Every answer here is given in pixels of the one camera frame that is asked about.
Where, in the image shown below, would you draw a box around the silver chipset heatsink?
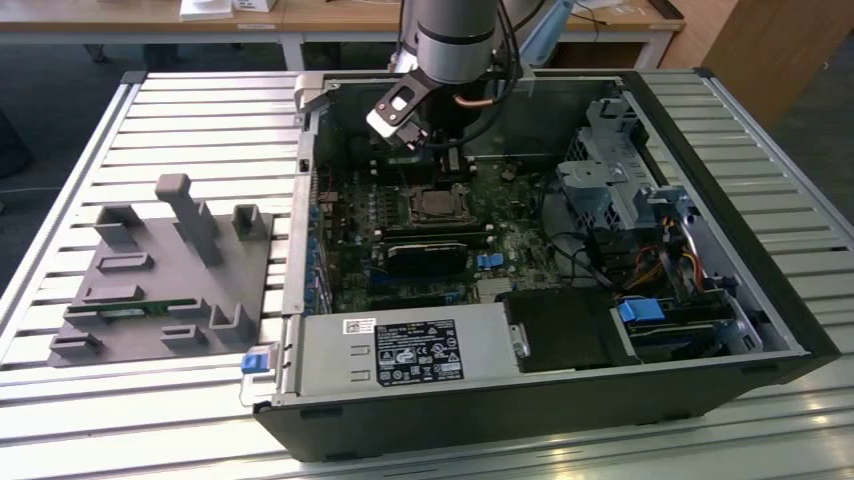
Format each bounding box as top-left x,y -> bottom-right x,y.
475,277 -> 516,302

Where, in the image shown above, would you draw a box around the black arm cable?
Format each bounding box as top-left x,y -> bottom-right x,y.
425,0 -> 528,150

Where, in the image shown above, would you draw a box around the blue case latch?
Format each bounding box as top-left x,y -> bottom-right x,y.
240,349 -> 277,376

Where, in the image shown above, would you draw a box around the silver CPU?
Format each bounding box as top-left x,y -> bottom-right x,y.
419,192 -> 456,215

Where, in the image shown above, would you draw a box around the coloured power wire bundle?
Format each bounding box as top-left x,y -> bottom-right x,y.
625,243 -> 708,294

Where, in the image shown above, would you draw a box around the black graphics card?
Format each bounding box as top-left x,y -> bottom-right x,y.
380,239 -> 473,279

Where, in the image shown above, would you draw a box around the silver perforated drive cage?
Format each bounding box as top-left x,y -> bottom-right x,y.
553,97 -> 672,234

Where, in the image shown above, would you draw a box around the pale blue teach pendant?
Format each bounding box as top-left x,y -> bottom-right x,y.
517,0 -> 576,67

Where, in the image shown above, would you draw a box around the silver power supply with label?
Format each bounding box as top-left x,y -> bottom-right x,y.
282,302 -> 532,401

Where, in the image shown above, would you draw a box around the wooden desk white legs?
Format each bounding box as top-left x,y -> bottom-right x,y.
0,0 -> 688,71

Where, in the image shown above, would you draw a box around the green motherboard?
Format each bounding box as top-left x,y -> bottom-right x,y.
309,149 -> 601,316

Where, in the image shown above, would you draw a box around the blue disk carrier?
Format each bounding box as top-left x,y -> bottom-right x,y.
616,297 -> 667,327

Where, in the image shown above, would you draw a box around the black internal cable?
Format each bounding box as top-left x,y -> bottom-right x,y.
540,229 -> 619,292

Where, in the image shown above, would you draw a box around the black PC case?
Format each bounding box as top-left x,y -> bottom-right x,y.
249,67 -> 842,464

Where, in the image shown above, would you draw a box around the black RAM slot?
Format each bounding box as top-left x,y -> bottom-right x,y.
382,225 -> 488,237
380,233 -> 493,246

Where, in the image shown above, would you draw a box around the grey case handle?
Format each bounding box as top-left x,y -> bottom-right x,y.
290,73 -> 338,115

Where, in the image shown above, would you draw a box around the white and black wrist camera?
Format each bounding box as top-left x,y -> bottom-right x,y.
364,74 -> 435,151

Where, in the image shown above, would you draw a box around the wooden cabinet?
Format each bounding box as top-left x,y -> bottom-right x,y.
656,0 -> 854,132

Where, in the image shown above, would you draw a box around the grey parts rack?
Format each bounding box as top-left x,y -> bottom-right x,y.
46,172 -> 278,370

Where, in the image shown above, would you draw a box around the black CPU socket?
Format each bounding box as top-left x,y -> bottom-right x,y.
403,182 -> 472,227

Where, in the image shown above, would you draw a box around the green RAM stick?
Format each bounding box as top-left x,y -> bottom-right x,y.
65,297 -> 201,319

